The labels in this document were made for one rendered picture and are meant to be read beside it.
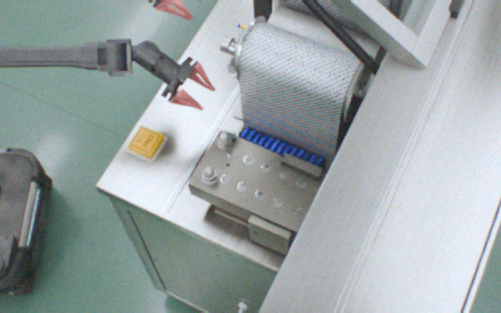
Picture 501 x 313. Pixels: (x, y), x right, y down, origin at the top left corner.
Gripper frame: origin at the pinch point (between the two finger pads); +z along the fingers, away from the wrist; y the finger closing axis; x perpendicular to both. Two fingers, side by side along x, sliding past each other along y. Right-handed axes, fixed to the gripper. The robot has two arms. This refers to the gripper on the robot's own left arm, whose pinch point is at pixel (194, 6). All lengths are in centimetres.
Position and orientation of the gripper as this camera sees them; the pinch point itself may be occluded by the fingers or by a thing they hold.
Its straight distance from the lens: 151.5
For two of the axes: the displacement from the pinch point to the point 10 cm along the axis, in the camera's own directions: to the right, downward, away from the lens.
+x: 5.3, -1.7, -8.3
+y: -4.5, 7.8, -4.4
